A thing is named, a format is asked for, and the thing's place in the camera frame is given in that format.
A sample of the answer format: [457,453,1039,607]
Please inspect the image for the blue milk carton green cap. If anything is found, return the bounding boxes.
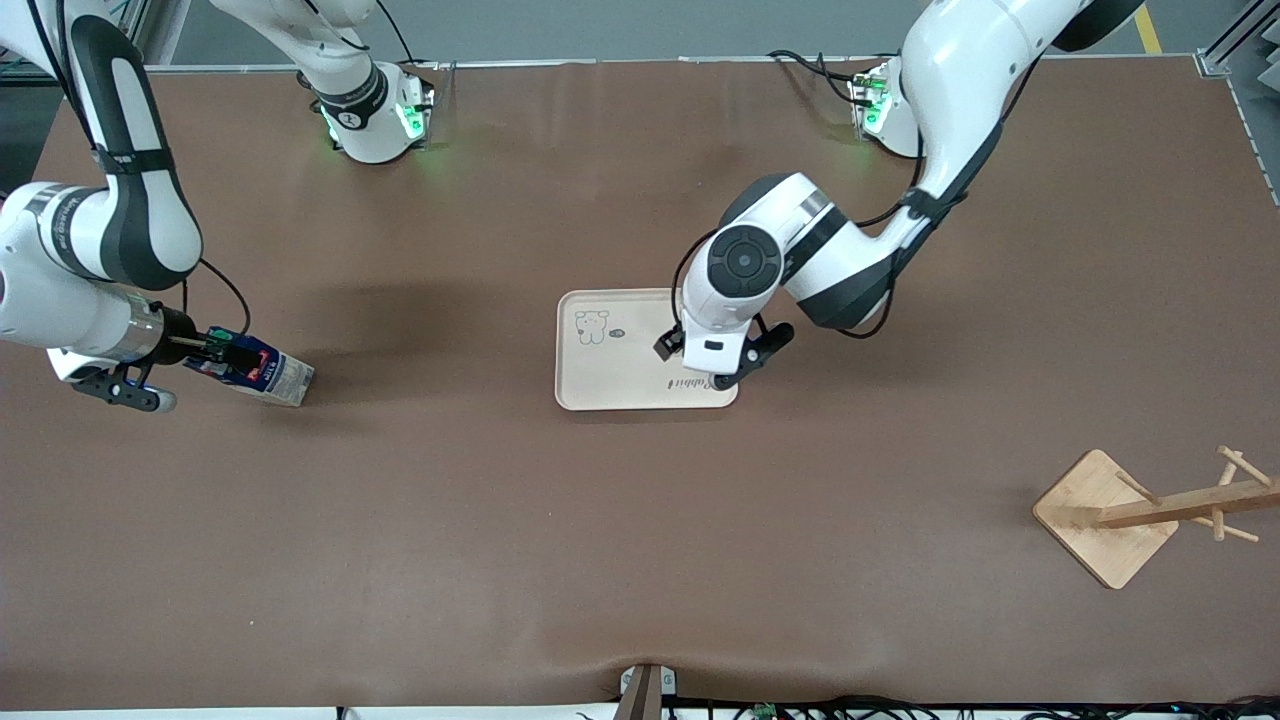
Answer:
[185,328,316,407]

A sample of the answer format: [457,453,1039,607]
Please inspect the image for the cream rectangular tray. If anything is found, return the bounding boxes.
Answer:
[555,288,739,411]

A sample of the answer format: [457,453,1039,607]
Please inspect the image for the metal table edge clamp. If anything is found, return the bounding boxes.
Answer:
[618,664,678,720]

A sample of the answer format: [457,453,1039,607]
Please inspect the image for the wooden mug tree stand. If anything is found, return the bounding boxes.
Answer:
[1032,445,1280,590]

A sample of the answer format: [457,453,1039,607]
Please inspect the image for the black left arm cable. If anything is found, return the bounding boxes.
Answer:
[668,90,1006,343]

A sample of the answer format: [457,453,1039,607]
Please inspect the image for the aluminium frame profile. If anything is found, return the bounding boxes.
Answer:
[120,0,169,73]
[1195,0,1280,83]

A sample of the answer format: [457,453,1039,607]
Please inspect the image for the black left base cables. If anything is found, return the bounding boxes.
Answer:
[768,50,873,106]

